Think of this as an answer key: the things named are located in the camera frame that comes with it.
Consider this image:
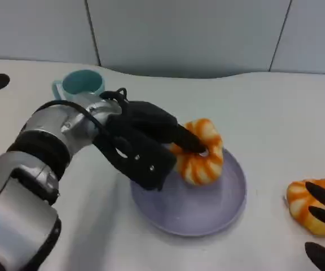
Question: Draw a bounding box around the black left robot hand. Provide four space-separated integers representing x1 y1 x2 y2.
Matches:
106 100 208 155

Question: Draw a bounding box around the orange white toy bread roll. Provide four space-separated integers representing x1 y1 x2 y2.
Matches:
286 178 325 237
169 118 225 186

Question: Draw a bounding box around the pale green mug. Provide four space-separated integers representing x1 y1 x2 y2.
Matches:
51 69 107 103

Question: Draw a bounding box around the lilac plate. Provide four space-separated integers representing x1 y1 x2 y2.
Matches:
130 148 247 237

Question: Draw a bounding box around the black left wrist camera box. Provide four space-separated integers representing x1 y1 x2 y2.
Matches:
93 125 178 192

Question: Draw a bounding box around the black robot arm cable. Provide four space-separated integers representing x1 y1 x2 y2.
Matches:
37 88 131 159

